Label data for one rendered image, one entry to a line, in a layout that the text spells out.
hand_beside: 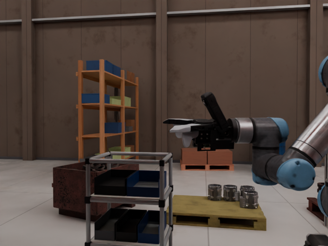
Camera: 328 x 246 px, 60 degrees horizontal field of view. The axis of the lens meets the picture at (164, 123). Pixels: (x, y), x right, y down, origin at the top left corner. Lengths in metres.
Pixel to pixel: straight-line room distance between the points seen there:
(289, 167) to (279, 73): 7.59
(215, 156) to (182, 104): 1.91
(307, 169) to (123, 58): 7.89
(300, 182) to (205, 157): 6.18
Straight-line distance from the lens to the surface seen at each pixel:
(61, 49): 9.20
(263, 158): 0.84
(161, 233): 1.83
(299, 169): 0.73
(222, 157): 6.96
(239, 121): 0.83
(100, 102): 5.57
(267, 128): 0.85
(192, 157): 6.87
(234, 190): 3.97
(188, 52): 8.16
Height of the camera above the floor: 1.25
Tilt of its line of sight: 1 degrees down
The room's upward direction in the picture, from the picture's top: straight up
